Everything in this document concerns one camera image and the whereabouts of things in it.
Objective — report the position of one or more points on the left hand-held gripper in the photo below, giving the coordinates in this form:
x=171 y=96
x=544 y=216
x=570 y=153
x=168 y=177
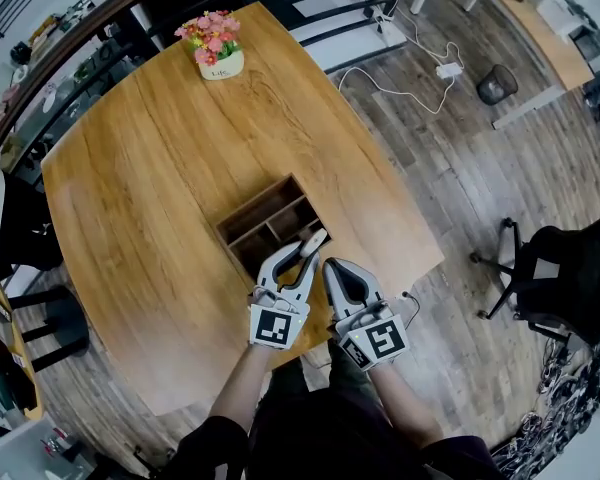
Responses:
x=277 y=325

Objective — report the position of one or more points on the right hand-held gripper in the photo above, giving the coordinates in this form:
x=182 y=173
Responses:
x=385 y=338

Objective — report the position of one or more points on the white oblong plastic device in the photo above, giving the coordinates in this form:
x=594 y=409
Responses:
x=314 y=242

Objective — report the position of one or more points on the brown wooden compartment organizer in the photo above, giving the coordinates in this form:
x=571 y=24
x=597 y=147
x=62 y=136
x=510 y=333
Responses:
x=260 y=228

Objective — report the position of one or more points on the person's right forearm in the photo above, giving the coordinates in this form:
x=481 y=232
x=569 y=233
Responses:
x=405 y=398

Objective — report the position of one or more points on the person's left forearm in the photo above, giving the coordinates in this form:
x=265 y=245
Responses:
x=242 y=383

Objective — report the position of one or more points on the grey plastic bin with parts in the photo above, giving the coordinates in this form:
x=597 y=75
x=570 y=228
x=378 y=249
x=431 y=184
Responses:
x=25 y=450

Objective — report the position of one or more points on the person's left hand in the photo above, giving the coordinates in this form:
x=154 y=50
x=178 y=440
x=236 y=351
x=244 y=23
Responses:
x=264 y=297

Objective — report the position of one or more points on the person's right hand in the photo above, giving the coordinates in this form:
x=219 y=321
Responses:
x=334 y=329

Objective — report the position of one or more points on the person's green trousers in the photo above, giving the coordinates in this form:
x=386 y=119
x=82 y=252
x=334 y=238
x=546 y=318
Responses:
x=345 y=378

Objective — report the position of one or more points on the person's dark purple shirt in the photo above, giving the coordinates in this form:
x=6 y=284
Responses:
x=330 y=448

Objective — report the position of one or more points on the black office chair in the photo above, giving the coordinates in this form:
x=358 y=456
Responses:
x=570 y=278

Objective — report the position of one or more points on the black round stool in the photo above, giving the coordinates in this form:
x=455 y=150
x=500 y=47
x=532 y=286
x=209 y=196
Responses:
x=60 y=328

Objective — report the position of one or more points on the pink flowers in white pot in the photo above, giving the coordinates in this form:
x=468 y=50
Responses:
x=215 y=43

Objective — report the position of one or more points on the black mesh waste bin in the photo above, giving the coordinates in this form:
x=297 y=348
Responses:
x=497 y=85

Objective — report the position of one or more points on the round wooden side table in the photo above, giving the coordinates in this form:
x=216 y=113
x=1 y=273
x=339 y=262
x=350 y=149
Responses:
x=10 y=368

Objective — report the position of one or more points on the wooden desk with white legs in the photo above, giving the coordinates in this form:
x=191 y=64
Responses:
x=545 y=43

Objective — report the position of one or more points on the white wall power strip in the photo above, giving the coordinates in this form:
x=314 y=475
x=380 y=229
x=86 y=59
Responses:
x=384 y=22

